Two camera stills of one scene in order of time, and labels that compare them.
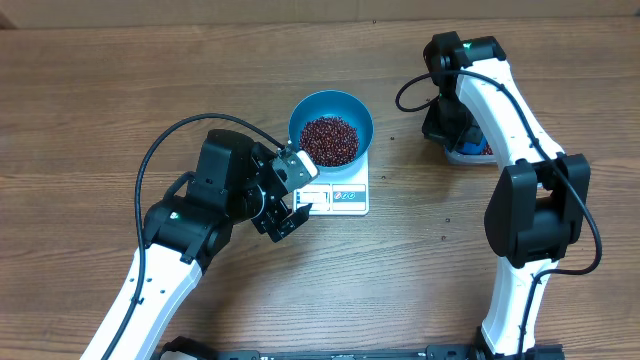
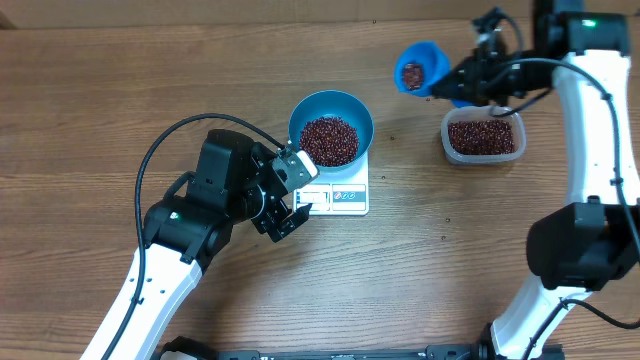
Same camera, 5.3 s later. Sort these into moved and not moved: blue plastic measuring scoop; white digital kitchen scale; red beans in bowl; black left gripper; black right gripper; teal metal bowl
Moved: blue plastic measuring scoop; black right gripper
Not moved: red beans in bowl; white digital kitchen scale; teal metal bowl; black left gripper
